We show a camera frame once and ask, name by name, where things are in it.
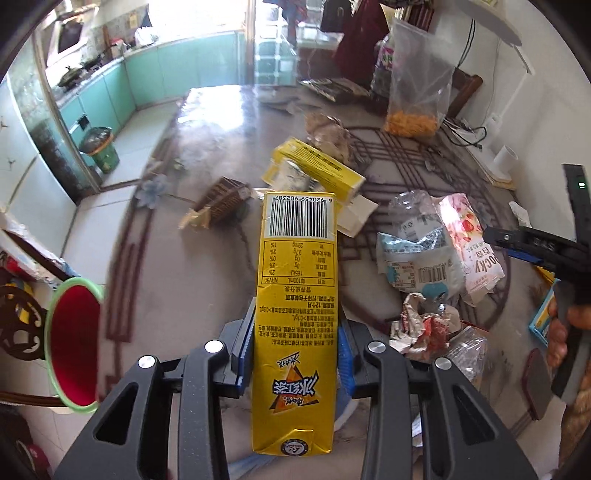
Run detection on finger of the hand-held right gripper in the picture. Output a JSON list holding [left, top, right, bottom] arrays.
[[482, 225, 561, 252], [507, 251, 557, 269]]

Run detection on crumpled silver foil wrapper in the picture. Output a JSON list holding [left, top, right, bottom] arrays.
[[389, 292, 463, 354]]

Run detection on purple printed packet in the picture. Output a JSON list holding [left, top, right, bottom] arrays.
[[370, 39, 399, 95]]

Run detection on person's right forearm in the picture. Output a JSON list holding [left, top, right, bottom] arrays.
[[558, 401, 591, 480]]

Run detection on white round board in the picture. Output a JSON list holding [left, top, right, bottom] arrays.
[[455, 0, 523, 48]]

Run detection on red bin with green rim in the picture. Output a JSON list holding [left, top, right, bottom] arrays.
[[45, 277, 106, 411]]

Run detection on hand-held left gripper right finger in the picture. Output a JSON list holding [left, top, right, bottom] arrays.
[[338, 319, 539, 480]]

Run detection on yellow drink carton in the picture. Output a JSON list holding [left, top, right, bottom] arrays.
[[252, 191, 341, 456]]

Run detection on pink strawberry snack packet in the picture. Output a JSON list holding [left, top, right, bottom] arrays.
[[436, 193, 507, 306]]

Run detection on person's right hand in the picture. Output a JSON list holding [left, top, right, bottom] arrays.
[[547, 300, 591, 367]]

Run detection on green trash can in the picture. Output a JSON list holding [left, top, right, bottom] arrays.
[[78, 126, 120, 174]]

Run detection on small clear plastic bag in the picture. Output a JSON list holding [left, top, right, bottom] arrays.
[[442, 325, 489, 393]]

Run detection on black cable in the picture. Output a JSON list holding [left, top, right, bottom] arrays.
[[455, 18, 477, 70]]

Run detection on carved wooden chair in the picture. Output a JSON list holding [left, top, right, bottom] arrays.
[[0, 258, 63, 409]]

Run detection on flat yellow box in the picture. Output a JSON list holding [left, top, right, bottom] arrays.
[[270, 137, 366, 200]]

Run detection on crumpled clear plastic bottle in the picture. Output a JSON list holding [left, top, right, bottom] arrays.
[[375, 189, 465, 298]]

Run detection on teal kitchen cabinets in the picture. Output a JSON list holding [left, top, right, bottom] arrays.
[[58, 30, 256, 139]]

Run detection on dark red garment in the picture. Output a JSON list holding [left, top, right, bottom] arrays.
[[332, 0, 389, 85]]

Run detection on patterned tablecloth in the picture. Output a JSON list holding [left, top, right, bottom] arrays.
[[104, 85, 561, 441]]

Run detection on white paper box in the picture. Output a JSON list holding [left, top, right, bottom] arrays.
[[336, 196, 380, 237]]

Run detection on brown crumpled bag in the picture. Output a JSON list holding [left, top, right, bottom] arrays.
[[305, 113, 352, 161]]

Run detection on white power strip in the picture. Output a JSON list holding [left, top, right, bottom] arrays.
[[443, 117, 491, 149]]

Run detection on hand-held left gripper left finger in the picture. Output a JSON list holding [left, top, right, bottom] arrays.
[[53, 298, 257, 480]]

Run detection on blue box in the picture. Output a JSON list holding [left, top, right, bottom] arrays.
[[529, 281, 560, 343]]

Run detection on black wok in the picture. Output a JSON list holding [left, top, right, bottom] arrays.
[[56, 66, 88, 89]]

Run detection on dark snack packet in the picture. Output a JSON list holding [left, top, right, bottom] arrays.
[[299, 78, 371, 103]]

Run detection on clear bag of orange snacks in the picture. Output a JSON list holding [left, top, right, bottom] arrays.
[[385, 17, 456, 139]]

